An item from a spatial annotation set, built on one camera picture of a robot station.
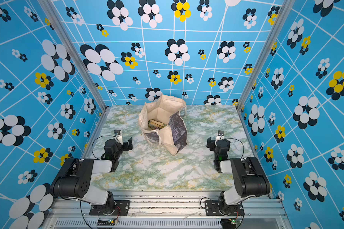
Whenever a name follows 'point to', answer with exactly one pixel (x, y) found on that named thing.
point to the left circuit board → (106, 221)
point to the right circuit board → (229, 223)
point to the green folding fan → (155, 125)
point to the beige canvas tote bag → (168, 109)
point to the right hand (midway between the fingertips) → (220, 138)
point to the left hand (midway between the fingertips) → (126, 136)
